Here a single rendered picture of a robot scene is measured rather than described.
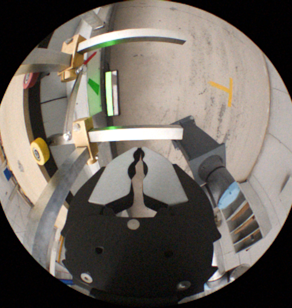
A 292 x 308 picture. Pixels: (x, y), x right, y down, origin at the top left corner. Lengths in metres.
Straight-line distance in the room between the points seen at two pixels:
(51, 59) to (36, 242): 0.29
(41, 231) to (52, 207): 0.06
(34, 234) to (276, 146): 2.63
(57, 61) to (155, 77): 0.96
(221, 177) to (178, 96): 0.83
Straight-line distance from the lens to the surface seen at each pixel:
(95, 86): 0.36
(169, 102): 1.10
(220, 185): 0.56
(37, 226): 0.20
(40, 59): 0.22
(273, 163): 2.50
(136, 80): 1.09
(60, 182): 0.22
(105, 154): 0.46
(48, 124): 0.48
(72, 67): 0.27
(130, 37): 0.26
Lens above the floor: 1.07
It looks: 60 degrees down
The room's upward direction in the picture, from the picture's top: 178 degrees clockwise
